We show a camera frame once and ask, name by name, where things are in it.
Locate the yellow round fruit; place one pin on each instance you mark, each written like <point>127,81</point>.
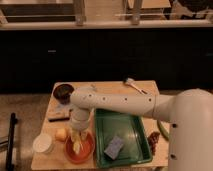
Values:
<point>61,134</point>

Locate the black metal stand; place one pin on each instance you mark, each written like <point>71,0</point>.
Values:
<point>13,121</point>

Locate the green plastic tray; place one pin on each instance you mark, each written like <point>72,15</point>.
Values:
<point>130,129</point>

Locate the green cucumber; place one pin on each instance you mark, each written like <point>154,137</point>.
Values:
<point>163,131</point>

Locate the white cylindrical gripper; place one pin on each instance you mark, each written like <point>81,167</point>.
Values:
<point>79,121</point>

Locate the brown patterned object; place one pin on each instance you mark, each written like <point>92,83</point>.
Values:
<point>153,140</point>

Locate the dark brown bowl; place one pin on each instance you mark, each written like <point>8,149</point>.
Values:
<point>62,93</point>

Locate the blue sponge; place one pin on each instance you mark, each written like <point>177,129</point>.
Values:
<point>114,147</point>

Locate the red bowl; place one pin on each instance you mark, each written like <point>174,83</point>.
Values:
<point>81,152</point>

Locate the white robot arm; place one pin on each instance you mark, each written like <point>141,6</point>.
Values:
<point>190,115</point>

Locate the yellow banana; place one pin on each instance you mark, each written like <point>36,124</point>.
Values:
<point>77,145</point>

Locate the white cup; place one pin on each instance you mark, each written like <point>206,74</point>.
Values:
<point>43,143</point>

